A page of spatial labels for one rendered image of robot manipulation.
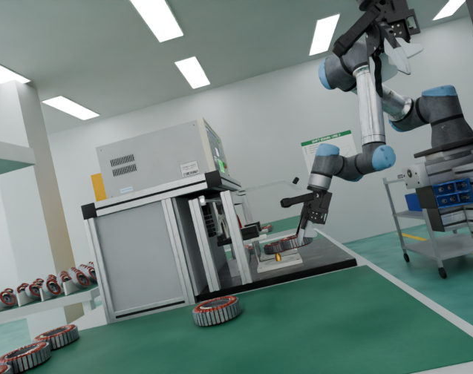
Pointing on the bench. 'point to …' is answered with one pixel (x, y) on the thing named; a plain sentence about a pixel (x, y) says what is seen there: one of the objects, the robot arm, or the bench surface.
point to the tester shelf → (219, 179)
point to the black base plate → (320, 257)
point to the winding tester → (157, 158)
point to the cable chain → (209, 220)
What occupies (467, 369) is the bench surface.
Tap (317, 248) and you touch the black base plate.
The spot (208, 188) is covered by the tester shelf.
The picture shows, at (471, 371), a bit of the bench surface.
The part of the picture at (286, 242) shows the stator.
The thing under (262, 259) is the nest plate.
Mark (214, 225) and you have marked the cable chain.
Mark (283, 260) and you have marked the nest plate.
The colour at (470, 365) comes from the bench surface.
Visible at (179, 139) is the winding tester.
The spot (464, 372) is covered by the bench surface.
